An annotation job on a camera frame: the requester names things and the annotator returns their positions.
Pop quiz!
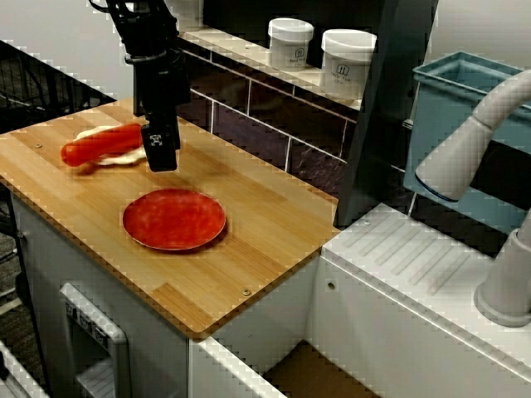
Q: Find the grey toy faucet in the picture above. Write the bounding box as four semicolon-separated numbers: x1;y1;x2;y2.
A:
414;69;531;328

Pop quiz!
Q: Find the red toy sausage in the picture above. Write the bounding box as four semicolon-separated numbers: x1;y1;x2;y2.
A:
61;123;144;167

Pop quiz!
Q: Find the white container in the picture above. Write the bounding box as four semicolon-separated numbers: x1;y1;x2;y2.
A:
165;0;205;31

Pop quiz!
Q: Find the dark upright post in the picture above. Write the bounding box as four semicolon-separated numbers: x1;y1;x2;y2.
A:
334;0;441;229

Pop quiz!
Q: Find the red round plate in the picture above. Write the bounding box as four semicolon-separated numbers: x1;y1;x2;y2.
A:
122;188;228;252

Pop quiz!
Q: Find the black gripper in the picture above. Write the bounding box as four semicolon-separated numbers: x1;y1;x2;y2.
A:
140;47;192;173

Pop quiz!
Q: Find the blue plastic bin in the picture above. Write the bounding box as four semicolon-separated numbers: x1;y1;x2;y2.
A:
402;51;531;225

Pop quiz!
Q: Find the large white lidded jar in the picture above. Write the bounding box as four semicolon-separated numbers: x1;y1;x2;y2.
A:
320;28;378;100

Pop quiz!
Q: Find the black wire rack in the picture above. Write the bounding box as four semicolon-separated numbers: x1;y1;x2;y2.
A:
0;39;118;133

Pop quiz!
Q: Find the small white lidded jar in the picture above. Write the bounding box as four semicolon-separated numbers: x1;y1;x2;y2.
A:
267;17;315;72

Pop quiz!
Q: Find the white toy kitchen cabinet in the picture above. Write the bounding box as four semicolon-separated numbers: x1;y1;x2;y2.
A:
7;182;323;398

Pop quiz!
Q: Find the white toy sink unit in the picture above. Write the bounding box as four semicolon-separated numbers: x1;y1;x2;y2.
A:
188;202;531;398

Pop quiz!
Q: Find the cream scalloped plate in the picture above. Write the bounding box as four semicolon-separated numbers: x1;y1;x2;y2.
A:
76;124;149;167

